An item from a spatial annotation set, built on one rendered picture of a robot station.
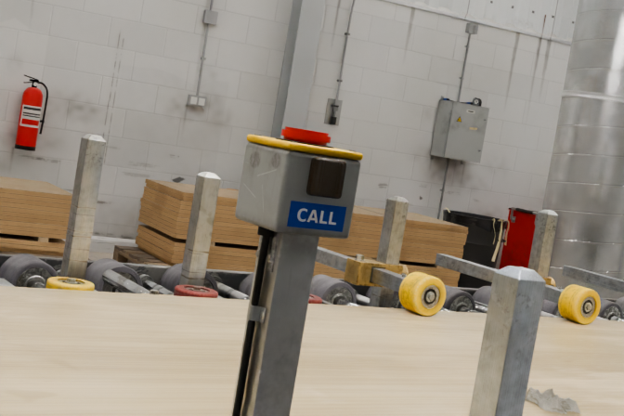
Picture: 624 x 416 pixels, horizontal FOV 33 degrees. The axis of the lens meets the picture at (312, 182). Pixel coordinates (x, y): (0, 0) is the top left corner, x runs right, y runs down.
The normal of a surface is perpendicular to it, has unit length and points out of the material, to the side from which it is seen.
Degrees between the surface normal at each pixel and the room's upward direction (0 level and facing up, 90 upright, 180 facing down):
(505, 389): 90
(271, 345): 90
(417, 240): 90
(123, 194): 90
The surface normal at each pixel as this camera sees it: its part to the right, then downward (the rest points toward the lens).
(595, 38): -0.68, -0.07
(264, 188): -0.84, -0.11
